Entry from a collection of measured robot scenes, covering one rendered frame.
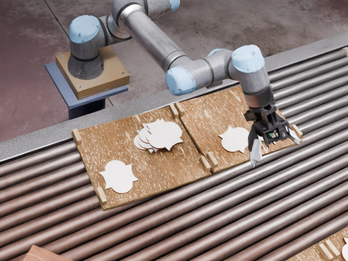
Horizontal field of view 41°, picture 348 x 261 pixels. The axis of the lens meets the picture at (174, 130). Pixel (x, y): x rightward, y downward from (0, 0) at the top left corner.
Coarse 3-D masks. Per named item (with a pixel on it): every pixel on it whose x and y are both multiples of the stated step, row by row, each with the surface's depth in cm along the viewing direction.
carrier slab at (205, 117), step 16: (208, 96) 192; (224, 96) 193; (240, 96) 194; (192, 112) 185; (208, 112) 186; (224, 112) 187; (240, 112) 188; (192, 128) 180; (208, 128) 181; (224, 128) 182; (208, 144) 176; (272, 144) 180; (288, 144) 181; (224, 160) 172; (240, 160) 173
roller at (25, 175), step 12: (336, 60) 222; (300, 72) 212; (312, 72) 213; (324, 72) 217; (276, 84) 205; (288, 84) 208; (60, 156) 166; (72, 156) 166; (36, 168) 161; (48, 168) 162; (60, 168) 165; (0, 180) 156; (12, 180) 157; (24, 180) 159
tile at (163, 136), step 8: (160, 128) 172; (168, 128) 172; (176, 128) 173; (152, 136) 169; (160, 136) 170; (168, 136) 170; (176, 136) 171; (152, 144) 167; (160, 144) 167; (168, 144) 168
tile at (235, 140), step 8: (232, 128) 181; (240, 128) 182; (224, 136) 178; (232, 136) 179; (240, 136) 179; (224, 144) 175; (232, 144) 176; (240, 144) 176; (232, 152) 174; (240, 152) 175
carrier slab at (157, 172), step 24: (120, 120) 178; (144, 120) 179; (168, 120) 181; (96, 144) 169; (120, 144) 170; (192, 144) 175; (96, 168) 162; (144, 168) 165; (168, 168) 166; (192, 168) 168; (96, 192) 156; (144, 192) 159
